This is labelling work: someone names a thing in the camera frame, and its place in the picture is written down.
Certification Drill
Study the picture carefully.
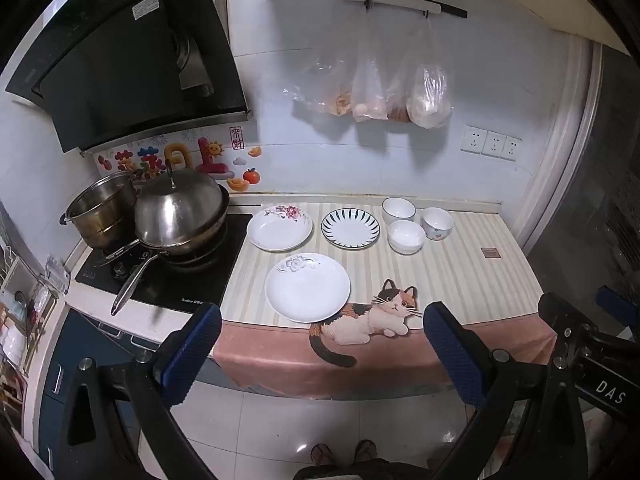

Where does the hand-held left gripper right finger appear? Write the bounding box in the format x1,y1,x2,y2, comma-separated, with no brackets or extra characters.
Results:
422,301,588,480

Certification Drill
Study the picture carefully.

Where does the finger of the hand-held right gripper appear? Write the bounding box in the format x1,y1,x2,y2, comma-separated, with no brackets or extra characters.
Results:
596,285,640,333
536,292,601,361

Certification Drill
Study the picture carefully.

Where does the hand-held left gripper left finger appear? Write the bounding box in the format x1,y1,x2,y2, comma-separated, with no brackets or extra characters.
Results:
54,301,223,480

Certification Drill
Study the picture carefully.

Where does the plain white bowl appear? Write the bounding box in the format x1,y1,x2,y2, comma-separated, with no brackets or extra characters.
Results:
388,219,426,255

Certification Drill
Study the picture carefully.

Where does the floral bowl with blue rim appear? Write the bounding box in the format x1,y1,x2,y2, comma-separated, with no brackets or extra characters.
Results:
421,207,455,241

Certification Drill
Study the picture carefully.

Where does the blue striped plate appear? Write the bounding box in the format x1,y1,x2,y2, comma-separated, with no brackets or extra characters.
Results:
320,208,381,249

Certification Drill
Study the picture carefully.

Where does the black glass gas stove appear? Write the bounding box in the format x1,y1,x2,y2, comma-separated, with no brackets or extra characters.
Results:
75,212,253,313

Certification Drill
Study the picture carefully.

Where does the striped mat with cat print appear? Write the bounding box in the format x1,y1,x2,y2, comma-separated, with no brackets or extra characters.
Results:
212,200,553,401

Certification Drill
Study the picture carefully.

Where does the glass sliding door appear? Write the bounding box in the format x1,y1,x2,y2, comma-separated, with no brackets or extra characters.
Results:
525,40,640,336

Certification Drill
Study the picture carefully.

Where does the blue kitchen cabinet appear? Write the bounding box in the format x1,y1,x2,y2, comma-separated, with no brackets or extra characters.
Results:
37,307,166,480

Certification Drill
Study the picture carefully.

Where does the white plate with grey flower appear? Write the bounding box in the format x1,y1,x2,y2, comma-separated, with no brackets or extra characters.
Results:
264,253,351,323

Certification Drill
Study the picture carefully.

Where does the steel domed lid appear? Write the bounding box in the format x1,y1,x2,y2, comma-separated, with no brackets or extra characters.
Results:
134,160,223,248

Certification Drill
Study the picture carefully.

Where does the white plate with pink flowers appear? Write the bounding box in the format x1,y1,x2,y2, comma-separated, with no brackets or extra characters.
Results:
246,204,314,252

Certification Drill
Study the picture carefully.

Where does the white bowl with black rim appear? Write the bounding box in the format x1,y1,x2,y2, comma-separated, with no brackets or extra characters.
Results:
381,197,417,226

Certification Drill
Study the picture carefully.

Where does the person's dark clothing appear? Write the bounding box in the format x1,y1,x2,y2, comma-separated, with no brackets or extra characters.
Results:
292,460,431,480

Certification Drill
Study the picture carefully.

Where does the steel stock pot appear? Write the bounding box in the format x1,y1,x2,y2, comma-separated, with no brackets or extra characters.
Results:
60,170,138,251

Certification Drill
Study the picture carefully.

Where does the clear plastic bag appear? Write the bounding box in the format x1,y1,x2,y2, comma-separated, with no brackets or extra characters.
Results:
385,30,416,123
407,17,452,130
282,50,352,116
350,10,389,122

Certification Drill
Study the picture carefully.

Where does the black range hood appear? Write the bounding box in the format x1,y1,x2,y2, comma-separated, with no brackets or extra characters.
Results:
5,0,251,153

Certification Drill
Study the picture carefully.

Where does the dark wok with long handle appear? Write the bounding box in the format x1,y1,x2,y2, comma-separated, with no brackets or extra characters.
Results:
111,185,231,317

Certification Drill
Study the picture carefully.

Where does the wire storage rack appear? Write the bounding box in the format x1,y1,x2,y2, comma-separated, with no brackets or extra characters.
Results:
0,200,66,411

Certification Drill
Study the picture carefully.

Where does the colourful wall sticker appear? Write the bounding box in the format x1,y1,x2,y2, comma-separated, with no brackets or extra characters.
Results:
96,127,263,193

